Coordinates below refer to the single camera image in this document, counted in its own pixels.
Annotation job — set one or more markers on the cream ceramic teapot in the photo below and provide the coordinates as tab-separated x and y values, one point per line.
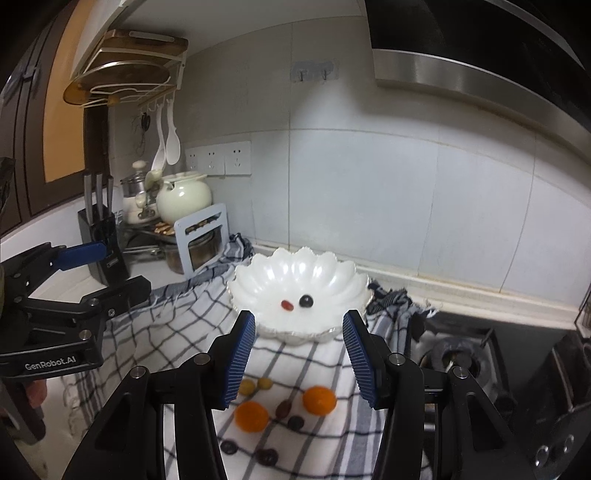
184	196

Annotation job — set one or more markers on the black knife block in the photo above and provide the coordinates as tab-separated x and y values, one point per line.
115	272

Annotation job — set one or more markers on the white scalloped bowl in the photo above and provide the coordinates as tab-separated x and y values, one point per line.
300	277

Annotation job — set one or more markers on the orange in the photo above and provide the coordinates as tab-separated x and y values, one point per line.
251	416
319	400

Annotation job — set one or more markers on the white metal wall rack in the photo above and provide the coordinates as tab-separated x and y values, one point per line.
178	69

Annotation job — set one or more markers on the checked cloth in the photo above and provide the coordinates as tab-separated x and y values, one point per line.
314	360

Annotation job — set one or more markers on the white hanging spoon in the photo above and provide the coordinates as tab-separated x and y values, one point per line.
172	145
158	154

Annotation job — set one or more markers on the dark grape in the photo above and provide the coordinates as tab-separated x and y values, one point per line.
296	422
228	446
305	302
268	457

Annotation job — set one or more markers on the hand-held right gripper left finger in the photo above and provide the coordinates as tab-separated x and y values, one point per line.
240	360

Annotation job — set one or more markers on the wooden cutting board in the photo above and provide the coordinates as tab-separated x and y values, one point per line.
147	39

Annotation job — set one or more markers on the round wooden board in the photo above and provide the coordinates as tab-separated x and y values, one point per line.
120	76

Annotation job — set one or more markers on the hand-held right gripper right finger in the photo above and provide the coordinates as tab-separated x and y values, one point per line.
362	360

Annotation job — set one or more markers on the gas stove burner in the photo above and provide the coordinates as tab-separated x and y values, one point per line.
452	355

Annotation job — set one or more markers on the person's left hand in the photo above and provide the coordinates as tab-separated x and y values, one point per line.
34	397

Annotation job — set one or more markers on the yellow longan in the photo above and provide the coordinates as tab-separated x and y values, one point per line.
248	387
264	383

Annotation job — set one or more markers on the wall hook strip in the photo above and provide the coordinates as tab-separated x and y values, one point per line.
314	69

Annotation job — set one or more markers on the red date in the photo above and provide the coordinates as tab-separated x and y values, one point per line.
283	408
287	305

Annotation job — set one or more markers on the steel range hood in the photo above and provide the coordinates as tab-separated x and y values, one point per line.
461	74

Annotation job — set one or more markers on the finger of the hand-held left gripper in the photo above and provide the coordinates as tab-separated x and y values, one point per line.
83	256
124	293

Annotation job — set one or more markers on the steel pot with glass lid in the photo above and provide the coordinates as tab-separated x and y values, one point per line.
134	184

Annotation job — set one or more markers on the white rack stand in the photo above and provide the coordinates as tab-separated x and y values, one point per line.
181	249

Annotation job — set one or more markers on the white wall socket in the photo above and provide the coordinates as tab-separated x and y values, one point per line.
238	158
195	160
214	159

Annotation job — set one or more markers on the black hanging tool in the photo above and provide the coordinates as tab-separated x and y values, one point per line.
144	122

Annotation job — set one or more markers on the wooden wall cabinet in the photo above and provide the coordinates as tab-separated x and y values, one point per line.
64	115

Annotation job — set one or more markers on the metal dish rack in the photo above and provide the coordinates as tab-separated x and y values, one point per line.
147	233

